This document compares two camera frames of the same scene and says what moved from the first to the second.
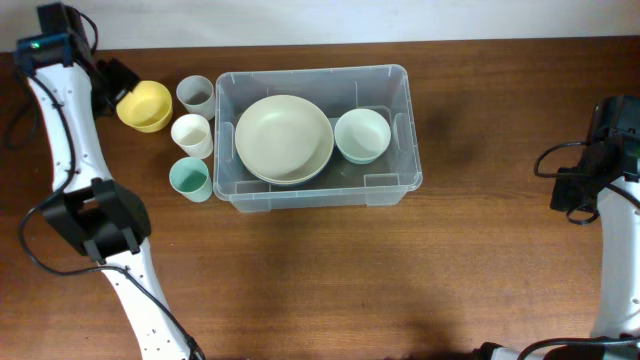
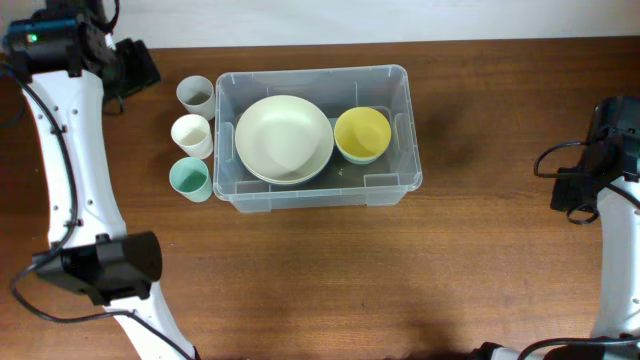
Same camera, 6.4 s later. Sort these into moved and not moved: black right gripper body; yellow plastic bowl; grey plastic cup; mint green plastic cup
Moved: yellow plastic bowl
Not moved: grey plastic cup; mint green plastic cup; black right gripper body
